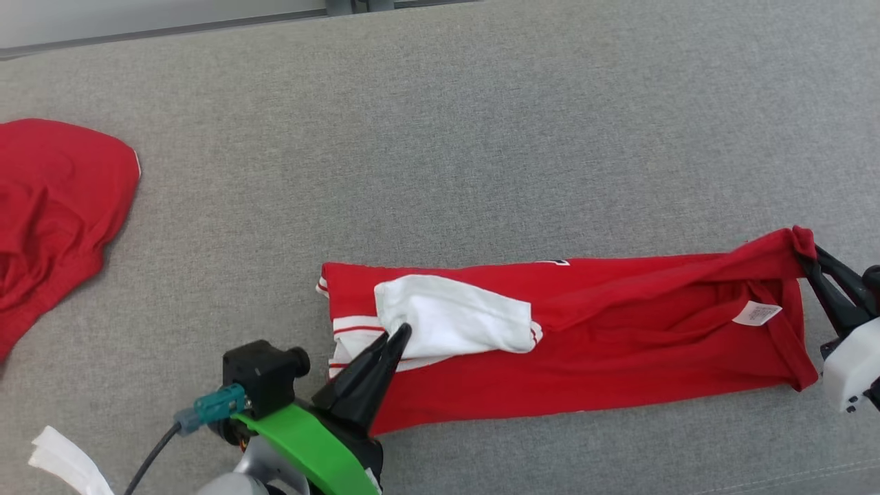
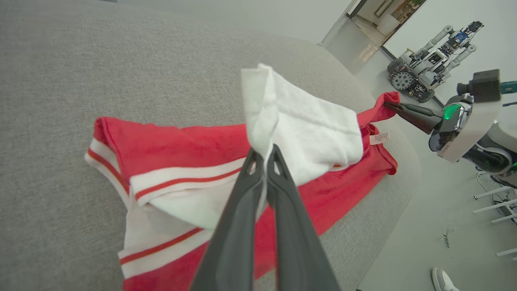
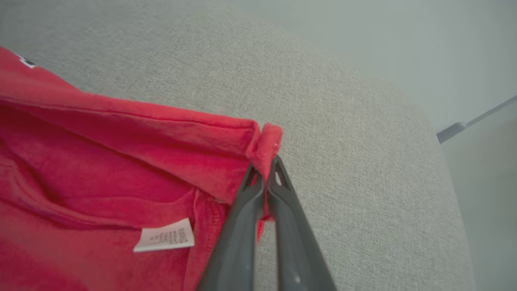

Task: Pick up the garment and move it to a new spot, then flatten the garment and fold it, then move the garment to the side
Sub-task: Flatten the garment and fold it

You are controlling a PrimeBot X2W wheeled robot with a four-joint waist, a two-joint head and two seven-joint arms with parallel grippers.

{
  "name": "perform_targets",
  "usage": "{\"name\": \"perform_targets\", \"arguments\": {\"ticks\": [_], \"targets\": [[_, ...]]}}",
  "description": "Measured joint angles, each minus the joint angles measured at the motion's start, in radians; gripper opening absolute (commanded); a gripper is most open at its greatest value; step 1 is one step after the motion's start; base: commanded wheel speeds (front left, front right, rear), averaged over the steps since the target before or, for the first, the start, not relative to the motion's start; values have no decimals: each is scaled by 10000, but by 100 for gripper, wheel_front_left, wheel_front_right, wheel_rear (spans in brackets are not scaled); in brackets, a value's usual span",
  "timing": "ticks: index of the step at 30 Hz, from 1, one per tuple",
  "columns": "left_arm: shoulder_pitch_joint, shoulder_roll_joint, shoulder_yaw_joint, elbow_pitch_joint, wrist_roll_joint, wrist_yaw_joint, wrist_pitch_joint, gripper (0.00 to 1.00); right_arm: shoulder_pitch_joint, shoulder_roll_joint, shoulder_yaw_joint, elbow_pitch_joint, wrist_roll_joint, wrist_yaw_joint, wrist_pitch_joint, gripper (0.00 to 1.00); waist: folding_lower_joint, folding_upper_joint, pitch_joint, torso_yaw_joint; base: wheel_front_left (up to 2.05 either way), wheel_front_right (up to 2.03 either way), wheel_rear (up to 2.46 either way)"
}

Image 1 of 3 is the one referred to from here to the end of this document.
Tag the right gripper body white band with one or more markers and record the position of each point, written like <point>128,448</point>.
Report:
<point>856,364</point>

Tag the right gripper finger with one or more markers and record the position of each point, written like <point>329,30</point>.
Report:
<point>839,309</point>
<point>849,278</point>

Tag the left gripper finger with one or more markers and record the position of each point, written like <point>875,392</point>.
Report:
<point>378,392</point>
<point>357,368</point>

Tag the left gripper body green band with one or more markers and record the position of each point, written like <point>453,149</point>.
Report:
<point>323,454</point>

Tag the red jersey white sleeves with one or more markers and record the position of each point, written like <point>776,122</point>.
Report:
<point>619,344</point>

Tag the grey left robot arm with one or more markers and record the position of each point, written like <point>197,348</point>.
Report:
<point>254,474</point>

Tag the red shorts white trim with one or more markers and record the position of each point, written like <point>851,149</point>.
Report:
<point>55,206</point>

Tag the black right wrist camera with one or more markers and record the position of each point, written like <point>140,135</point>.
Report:
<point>874,278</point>

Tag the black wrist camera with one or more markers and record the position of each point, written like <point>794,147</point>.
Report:
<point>874,278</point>
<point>261,375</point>

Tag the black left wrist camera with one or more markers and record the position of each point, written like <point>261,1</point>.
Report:
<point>261,375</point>

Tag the teal left camera connector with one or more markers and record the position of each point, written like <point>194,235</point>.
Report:
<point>213,409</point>

